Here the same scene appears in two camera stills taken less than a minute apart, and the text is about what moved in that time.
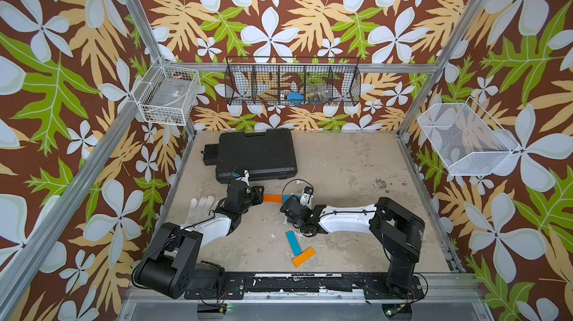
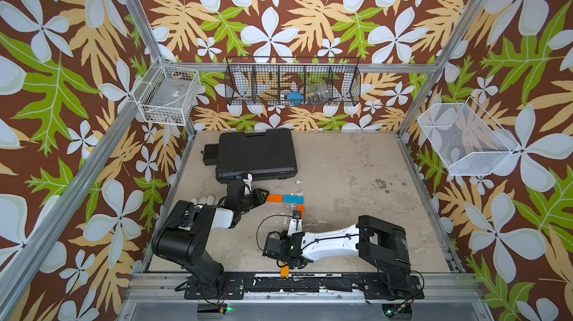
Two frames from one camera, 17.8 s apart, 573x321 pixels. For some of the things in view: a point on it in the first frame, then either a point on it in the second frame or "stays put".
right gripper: (289, 221) to (281, 236)
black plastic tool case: (265, 156) stays put
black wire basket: (293, 80) stays put
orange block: (274, 198) stays put
